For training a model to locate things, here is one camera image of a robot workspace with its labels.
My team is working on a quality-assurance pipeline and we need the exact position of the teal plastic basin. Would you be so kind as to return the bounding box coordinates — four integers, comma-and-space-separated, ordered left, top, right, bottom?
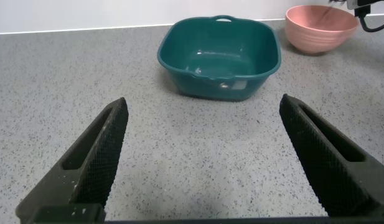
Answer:
157, 14, 282, 102

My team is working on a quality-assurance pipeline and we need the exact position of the pink ribbed bowl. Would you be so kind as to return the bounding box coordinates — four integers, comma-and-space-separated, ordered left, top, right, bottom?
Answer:
284, 4, 360, 55

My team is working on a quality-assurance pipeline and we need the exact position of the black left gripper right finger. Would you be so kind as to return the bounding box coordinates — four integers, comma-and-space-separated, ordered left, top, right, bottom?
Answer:
279, 93, 384, 217

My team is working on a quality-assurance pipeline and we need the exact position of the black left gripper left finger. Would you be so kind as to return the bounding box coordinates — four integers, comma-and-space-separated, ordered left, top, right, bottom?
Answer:
16, 96, 129, 224

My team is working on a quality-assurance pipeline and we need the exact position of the black camera cable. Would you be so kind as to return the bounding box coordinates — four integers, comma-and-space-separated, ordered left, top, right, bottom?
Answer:
354, 5, 384, 33

